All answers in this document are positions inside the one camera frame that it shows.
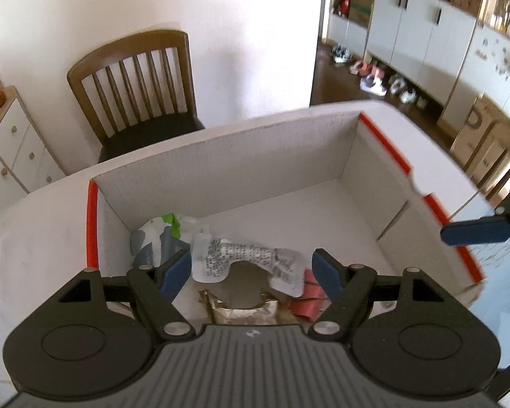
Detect cardboard storage boxes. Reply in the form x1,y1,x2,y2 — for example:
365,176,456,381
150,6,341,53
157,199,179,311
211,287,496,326
347,0,375,26

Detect white wall cabinet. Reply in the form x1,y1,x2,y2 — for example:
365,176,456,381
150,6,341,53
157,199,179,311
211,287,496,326
325,0,510,130

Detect red cardboard box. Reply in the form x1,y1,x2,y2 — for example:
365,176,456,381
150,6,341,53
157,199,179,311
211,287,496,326
86,101,485,328

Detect row of shoes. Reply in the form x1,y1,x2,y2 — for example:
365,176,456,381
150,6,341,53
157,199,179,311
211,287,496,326
330,45,430,109

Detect wooden chair with black seat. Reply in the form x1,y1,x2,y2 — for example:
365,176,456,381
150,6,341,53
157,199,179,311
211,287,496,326
67,30,205,164

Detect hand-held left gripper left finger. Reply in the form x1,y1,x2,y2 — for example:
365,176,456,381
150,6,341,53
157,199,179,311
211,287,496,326
57,249,197,341

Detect white drawer cabinet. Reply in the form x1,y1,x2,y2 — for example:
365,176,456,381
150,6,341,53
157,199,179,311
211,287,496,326
0,86,66,217

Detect pink packet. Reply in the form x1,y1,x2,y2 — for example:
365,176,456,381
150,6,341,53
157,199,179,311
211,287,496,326
287,270,329,320

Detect white noodle bag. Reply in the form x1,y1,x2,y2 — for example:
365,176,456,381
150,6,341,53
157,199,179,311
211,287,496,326
130,213,196,269

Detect brown snack packet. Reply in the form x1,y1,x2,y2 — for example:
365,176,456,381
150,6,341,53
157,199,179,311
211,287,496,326
198,290,281,326

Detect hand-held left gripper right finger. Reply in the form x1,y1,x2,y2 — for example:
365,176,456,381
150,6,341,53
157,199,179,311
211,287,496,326
308,248,448,342

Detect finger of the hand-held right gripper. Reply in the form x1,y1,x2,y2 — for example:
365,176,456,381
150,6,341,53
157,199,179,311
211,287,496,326
440,186,510,251

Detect clear printed plastic packet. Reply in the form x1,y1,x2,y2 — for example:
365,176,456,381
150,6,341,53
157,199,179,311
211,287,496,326
190,230,309,298

